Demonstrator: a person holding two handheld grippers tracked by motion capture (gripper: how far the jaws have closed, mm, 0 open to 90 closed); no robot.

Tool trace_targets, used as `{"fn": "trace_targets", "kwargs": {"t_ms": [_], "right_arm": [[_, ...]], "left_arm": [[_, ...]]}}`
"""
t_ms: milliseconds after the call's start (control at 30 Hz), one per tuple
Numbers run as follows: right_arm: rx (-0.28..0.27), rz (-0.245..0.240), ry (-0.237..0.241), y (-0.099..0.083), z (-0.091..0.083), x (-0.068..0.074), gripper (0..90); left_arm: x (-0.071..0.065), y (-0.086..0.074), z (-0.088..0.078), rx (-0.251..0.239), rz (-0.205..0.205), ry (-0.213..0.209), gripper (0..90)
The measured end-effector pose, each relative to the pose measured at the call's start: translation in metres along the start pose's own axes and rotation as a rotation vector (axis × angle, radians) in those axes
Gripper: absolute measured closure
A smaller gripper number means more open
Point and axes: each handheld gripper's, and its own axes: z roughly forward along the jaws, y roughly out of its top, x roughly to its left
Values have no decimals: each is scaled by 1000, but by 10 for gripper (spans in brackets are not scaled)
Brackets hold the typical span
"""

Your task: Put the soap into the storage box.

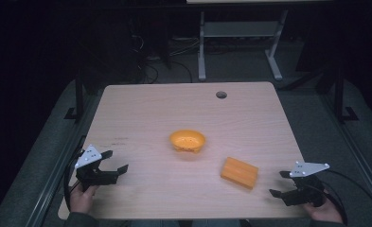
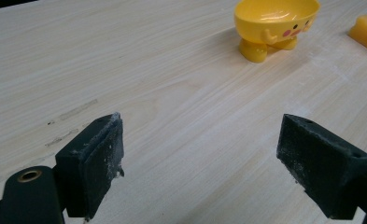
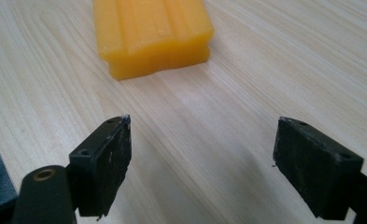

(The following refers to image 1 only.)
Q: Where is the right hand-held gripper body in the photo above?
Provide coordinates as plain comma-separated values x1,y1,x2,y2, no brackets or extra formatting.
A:
282,161,330,208

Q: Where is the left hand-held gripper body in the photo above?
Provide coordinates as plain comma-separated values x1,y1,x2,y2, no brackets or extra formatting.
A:
74,144,120,192

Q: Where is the orange soap bar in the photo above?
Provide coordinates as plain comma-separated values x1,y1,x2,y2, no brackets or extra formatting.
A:
220,156,259,190

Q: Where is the orange soap dish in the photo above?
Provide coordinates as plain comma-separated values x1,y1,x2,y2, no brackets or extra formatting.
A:
168,129,207,155

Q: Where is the person's right hand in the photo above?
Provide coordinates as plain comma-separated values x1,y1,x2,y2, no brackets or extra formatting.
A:
303,189,345,223

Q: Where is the person's left hand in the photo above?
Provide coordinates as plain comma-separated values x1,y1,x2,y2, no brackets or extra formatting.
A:
69,183,98,215

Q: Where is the black metal stand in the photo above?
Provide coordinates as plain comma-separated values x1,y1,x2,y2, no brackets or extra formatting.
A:
63,67,86,123
334,62,360,123

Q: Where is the white metal stand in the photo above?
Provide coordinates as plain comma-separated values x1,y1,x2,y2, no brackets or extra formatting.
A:
197,9,290,82

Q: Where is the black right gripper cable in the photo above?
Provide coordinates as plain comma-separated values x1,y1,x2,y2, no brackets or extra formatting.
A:
319,169,372,225

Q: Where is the aluminium rail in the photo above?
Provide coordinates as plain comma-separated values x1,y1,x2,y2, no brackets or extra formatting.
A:
320,93,372,218
24,94,95,227

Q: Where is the bundle of floor cables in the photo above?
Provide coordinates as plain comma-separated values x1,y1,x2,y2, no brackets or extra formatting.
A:
128,32,201,85

